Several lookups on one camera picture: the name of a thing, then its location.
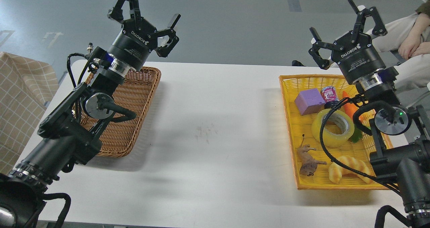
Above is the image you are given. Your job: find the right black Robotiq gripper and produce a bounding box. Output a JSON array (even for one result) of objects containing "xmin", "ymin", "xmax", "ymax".
[{"xmin": 308, "ymin": 0, "xmax": 388, "ymax": 85}]

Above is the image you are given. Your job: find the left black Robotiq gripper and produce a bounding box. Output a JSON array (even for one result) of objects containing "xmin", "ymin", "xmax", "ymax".
[{"xmin": 106, "ymin": 0, "xmax": 181, "ymax": 72}]

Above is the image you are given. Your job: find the small red can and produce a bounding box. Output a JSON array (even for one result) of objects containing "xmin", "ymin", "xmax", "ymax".
[{"xmin": 321, "ymin": 86, "xmax": 340, "ymax": 109}]

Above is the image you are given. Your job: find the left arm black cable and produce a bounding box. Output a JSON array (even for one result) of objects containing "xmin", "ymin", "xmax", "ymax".
[{"xmin": 66, "ymin": 53, "xmax": 89, "ymax": 89}]

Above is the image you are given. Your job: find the brown toy animal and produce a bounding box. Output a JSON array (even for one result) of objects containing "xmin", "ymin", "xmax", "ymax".
[{"xmin": 296, "ymin": 134, "xmax": 327, "ymax": 177}]

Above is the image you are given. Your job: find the yellow plastic basket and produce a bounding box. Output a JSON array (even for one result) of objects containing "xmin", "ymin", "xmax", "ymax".
[{"xmin": 279, "ymin": 74, "xmax": 400, "ymax": 190}]

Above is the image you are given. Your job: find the purple foam block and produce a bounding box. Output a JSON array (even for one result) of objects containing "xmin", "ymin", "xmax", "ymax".
[{"xmin": 294, "ymin": 88, "xmax": 326, "ymax": 116}]

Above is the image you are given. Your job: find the beige checkered cloth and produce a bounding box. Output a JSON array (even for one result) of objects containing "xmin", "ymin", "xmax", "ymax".
[{"xmin": 0, "ymin": 52, "xmax": 59, "ymax": 174}]

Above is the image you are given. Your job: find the toy croissant bread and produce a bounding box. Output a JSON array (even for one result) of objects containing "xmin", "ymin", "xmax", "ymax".
[{"xmin": 329, "ymin": 156, "xmax": 374, "ymax": 185}]

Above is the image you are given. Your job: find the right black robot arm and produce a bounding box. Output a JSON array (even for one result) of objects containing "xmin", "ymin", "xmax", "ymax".
[{"xmin": 309, "ymin": 0, "xmax": 430, "ymax": 228}]

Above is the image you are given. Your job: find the yellow tape roll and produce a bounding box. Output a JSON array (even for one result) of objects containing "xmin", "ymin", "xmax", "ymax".
[{"xmin": 311, "ymin": 109, "xmax": 354, "ymax": 147}]

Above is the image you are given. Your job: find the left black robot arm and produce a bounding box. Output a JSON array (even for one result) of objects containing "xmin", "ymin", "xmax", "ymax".
[{"xmin": 1, "ymin": 0, "xmax": 181, "ymax": 228}]

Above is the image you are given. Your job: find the brown wicker basket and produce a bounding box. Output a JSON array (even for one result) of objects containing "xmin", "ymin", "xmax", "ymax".
[{"xmin": 72, "ymin": 67, "xmax": 161, "ymax": 157}]

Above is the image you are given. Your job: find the seated person in beige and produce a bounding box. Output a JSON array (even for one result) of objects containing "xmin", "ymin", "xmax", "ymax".
[{"xmin": 372, "ymin": 0, "xmax": 430, "ymax": 92}]

